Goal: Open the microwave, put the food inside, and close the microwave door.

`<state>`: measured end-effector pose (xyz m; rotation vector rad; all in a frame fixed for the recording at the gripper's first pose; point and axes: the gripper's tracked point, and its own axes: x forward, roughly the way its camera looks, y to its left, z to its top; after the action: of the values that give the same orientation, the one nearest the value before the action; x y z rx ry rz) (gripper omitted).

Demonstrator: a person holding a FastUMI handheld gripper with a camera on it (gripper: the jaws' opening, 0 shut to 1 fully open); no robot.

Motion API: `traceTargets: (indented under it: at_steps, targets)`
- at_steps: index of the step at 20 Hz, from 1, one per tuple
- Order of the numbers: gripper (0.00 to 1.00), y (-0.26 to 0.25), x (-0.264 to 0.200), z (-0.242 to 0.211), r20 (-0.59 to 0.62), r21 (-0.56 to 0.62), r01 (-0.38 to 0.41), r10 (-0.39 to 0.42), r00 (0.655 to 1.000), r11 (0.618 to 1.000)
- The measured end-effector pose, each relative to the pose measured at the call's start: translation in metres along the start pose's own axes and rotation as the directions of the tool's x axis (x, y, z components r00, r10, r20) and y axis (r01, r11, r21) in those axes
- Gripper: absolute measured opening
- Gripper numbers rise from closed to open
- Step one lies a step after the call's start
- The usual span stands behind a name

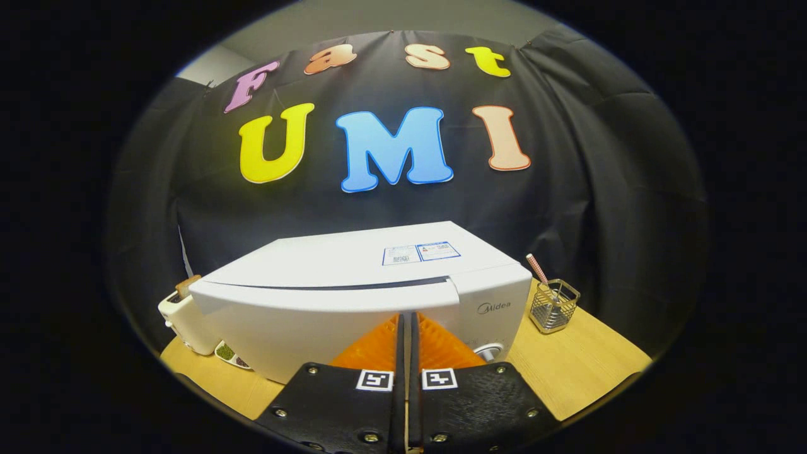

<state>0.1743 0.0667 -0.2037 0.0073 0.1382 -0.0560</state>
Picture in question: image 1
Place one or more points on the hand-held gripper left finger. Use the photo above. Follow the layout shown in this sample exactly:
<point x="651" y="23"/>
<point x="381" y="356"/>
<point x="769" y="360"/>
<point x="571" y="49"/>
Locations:
<point x="353" y="403"/>

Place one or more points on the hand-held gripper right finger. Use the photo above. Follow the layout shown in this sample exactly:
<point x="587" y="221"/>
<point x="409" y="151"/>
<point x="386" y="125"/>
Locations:
<point x="466" y="403"/>

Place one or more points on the white microwave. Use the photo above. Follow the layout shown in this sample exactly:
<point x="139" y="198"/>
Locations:
<point x="328" y="309"/>

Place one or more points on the white divided bean tray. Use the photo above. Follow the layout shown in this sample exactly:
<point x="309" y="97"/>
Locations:
<point x="228" y="354"/>

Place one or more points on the pink striped straw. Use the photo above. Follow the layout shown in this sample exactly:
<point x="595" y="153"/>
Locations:
<point x="537" y="269"/>

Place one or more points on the white toaster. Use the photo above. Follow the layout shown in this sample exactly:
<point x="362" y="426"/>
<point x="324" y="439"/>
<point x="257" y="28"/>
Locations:
<point x="186" y="325"/>

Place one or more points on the toast slice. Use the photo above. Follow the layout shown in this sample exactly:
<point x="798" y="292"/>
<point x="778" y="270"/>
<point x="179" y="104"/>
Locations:
<point x="187" y="287"/>

